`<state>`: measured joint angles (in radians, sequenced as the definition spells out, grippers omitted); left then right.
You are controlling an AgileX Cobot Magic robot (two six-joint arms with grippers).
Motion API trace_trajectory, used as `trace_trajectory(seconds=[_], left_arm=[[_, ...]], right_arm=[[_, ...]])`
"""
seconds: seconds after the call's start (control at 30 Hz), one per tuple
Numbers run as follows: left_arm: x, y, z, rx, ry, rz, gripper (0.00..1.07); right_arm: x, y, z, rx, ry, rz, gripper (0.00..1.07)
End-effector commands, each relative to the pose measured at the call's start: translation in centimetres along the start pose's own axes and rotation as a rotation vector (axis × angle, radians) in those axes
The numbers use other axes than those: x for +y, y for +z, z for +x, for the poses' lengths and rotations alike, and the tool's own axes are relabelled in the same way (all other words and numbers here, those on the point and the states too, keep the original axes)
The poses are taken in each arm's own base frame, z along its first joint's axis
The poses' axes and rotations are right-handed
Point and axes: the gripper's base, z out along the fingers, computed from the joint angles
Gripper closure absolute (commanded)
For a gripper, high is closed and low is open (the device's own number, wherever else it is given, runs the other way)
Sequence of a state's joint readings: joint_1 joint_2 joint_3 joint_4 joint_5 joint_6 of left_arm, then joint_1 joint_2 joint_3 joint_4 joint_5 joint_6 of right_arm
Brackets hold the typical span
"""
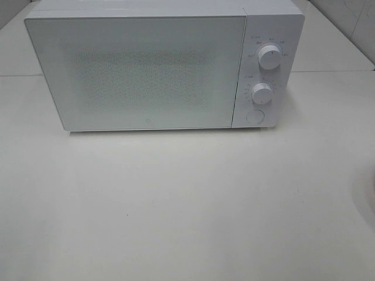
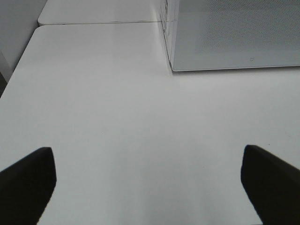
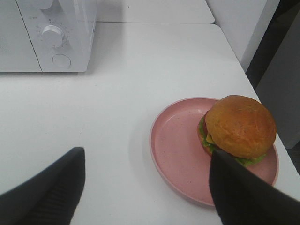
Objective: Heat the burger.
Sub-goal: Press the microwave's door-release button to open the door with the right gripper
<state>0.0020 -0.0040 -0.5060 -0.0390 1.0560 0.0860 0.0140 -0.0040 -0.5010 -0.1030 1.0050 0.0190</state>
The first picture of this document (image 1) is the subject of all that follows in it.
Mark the round white door button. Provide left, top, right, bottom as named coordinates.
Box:
left=246, top=109, right=265, bottom=126

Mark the white microwave door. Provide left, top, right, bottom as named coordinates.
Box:
left=25, top=16, right=246, bottom=131

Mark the white timer knob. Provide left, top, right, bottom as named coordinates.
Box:
left=251, top=83, right=273, bottom=105

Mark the upper white power knob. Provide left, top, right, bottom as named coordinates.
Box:
left=257, top=43, right=282, bottom=70

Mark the white microwave oven body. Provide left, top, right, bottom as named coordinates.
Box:
left=24, top=1, right=305, bottom=129

